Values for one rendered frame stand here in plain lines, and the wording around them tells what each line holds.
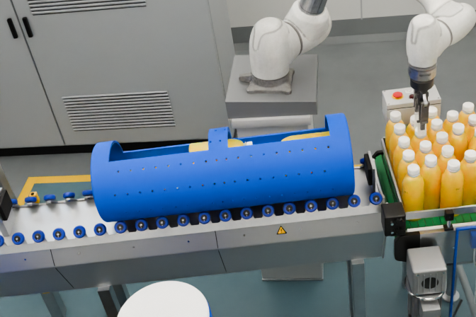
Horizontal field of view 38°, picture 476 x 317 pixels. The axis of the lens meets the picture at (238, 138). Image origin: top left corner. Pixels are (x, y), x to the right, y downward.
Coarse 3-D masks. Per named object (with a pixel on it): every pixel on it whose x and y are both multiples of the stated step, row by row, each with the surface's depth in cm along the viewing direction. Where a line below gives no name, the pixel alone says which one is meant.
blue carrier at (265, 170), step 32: (224, 128) 238; (320, 128) 249; (96, 160) 233; (128, 160) 232; (160, 160) 230; (192, 160) 229; (224, 160) 228; (256, 160) 227; (288, 160) 226; (320, 160) 226; (352, 160) 225; (96, 192) 231; (128, 192) 231; (160, 192) 230; (192, 192) 230; (224, 192) 230; (256, 192) 230; (288, 192) 231; (320, 192) 232; (352, 192) 234
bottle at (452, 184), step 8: (448, 168) 226; (448, 176) 226; (456, 176) 225; (448, 184) 226; (456, 184) 226; (448, 192) 228; (456, 192) 228; (440, 200) 235; (448, 200) 230; (456, 200) 230; (456, 216) 235
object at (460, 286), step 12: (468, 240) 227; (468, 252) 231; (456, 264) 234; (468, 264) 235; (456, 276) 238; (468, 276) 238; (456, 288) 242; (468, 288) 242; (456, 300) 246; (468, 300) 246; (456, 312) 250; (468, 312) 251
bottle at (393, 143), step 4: (396, 132) 244; (404, 132) 243; (392, 136) 245; (396, 136) 244; (400, 136) 244; (408, 136) 245; (392, 140) 245; (396, 140) 244; (392, 144) 246; (396, 144) 244; (392, 148) 246; (392, 152) 247; (392, 156) 249; (392, 160) 250; (392, 164) 251; (392, 168) 252
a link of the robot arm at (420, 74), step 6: (408, 66) 224; (432, 66) 219; (408, 72) 227; (414, 72) 221; (420, 72) 220; (426, 72) 220; (432, 72) 221; (414, 78) 223; (420, 78) 222; (426, 78) 222; (432, 78) 222
